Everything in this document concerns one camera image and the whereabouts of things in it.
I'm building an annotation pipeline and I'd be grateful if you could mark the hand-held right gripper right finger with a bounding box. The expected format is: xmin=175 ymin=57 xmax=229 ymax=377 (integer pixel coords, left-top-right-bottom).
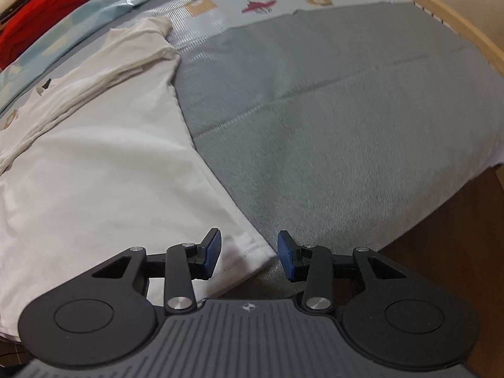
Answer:
xmin=278 ymin=230 xmax=419 ymax=315

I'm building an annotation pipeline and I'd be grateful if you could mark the light blue quilt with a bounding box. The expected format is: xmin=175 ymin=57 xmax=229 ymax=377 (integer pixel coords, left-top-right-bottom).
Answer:
xmin=0 ymin=0 xmax=253 ymax=116

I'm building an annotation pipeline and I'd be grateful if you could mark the wooden bed frame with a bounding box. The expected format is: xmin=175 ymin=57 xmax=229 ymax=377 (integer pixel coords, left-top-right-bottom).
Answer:
xmin=350 ymin=0 xmax=504 ymax=89

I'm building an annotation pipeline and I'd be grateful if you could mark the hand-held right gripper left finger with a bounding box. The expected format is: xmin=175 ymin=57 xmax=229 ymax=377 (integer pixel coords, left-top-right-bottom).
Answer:
xmin=90 ymin=227 xmax=222 ymax=316

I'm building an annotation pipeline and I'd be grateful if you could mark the red cloth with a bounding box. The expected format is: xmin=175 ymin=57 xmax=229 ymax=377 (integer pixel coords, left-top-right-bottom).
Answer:
xmin=0 ymin=0 xmax=115 ymax=70

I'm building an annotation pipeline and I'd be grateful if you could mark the white long-sleeve shirt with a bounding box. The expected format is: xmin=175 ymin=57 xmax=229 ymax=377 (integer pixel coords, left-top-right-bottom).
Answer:
xmin=0 ymin=16 xmax=276 ymax=342

